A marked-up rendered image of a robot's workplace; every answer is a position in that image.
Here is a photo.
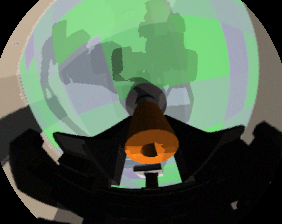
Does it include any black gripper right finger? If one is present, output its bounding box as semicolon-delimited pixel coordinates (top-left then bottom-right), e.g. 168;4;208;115
164;115;246;184

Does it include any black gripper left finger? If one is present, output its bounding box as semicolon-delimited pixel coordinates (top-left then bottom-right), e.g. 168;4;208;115
52;116;132;185

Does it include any orange knob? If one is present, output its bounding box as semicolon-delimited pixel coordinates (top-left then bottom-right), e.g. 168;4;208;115
125;101;180;164

